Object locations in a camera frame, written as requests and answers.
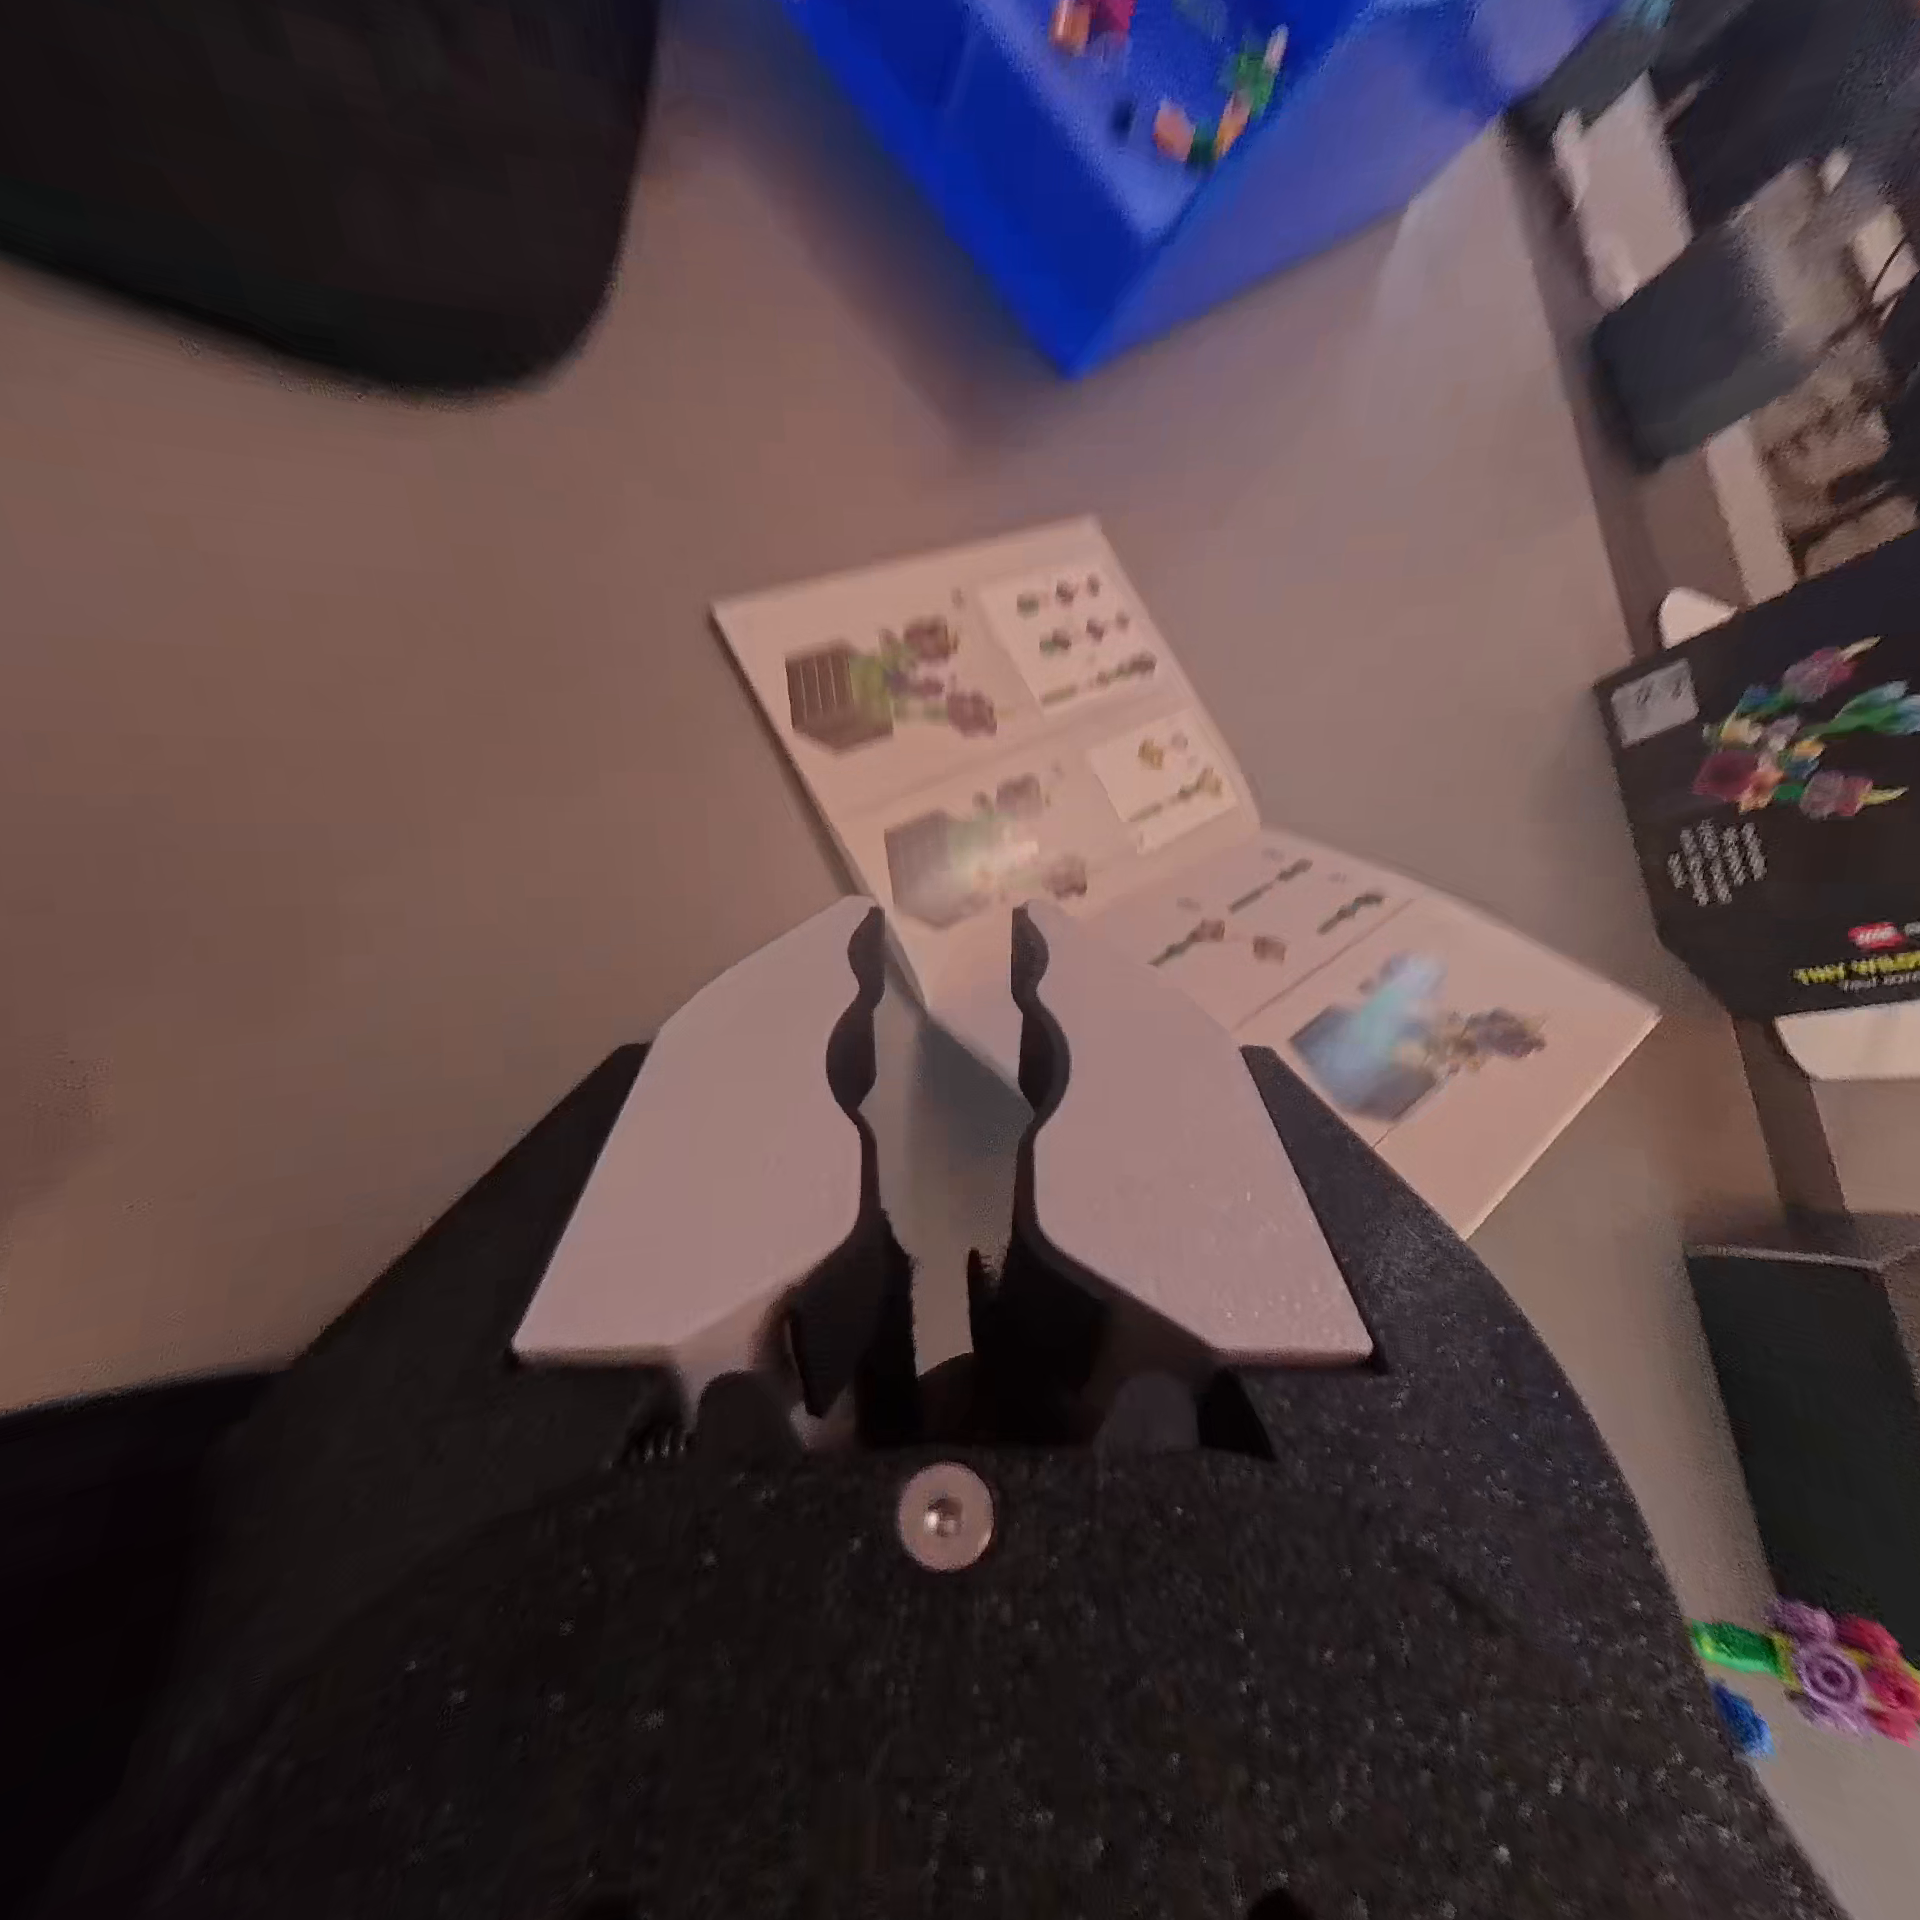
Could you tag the pile of toy brick pieces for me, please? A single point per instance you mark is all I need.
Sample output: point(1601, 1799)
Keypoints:
point(1187, 76)

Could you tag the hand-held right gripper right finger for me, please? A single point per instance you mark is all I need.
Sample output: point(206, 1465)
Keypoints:
point(1202, 1188)

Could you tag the instruction booklet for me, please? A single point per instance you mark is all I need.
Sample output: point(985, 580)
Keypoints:
point(1021, 706)

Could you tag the person's dark pants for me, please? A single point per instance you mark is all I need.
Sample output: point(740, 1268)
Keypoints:
point(123, 1621)

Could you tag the blue storage bin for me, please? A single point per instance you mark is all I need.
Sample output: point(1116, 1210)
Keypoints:
point(1261, 212)

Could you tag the black product box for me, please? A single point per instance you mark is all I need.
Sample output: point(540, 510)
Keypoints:
point(1772, 781)

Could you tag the small black box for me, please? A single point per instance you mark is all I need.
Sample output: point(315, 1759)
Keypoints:
point(1740, 332)

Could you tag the grey desk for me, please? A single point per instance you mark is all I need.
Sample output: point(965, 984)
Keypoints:
point(363, 842)

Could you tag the LEGO flower bouquet in pot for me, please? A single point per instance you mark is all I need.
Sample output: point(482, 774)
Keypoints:
point(1817, 1668)

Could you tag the flat black box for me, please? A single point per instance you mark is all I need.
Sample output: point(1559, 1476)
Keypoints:
point(1817, 1412)

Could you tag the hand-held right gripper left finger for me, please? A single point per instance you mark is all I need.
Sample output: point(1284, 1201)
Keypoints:
point(707, 1188)

